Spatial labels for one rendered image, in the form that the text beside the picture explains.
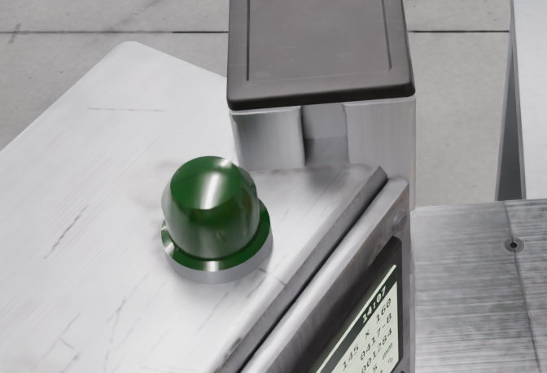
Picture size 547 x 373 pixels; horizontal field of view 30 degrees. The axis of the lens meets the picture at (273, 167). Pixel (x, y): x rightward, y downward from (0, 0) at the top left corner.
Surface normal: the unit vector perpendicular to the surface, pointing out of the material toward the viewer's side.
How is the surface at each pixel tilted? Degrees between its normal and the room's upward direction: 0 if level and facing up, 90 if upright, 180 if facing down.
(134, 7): 0
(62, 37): 0
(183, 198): 14
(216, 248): 90
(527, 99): 0
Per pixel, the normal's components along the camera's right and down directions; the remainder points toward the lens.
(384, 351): 0.82, 0.36
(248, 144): 0.01, 0.73
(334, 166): -0.10, -0.67
